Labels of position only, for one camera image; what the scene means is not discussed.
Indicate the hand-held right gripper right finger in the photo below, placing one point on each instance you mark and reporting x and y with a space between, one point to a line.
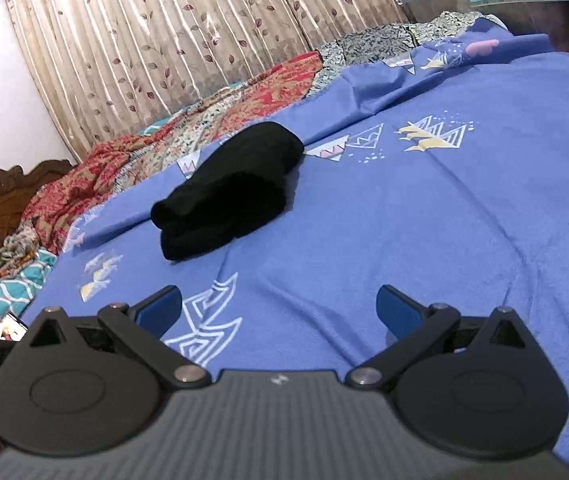
399 312

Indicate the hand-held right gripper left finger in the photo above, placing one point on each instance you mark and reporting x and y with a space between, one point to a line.
159 310

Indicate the black pants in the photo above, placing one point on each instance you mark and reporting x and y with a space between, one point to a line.
229 190

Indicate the blue printed bedsheet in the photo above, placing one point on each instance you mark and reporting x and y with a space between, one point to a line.
414 210

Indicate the teal wave pattern pillow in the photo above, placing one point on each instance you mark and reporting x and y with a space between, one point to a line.
9 290

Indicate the crumpled floral cloth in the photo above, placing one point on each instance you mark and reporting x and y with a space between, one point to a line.
17 250

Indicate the red patterned patchwork quilt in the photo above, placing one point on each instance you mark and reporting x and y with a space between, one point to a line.
244 105

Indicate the beige leaf print curtain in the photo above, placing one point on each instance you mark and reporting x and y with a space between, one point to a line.
164 35

